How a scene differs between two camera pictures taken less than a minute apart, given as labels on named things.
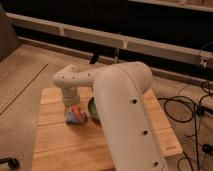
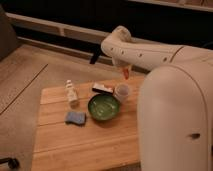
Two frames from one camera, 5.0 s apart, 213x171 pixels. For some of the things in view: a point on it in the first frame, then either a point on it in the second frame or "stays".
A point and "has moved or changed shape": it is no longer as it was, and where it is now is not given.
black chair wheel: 13,163 stays
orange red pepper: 77,112 has moved or changed shape
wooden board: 62,146 stays
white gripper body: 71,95 → 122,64
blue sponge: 73,118 stays
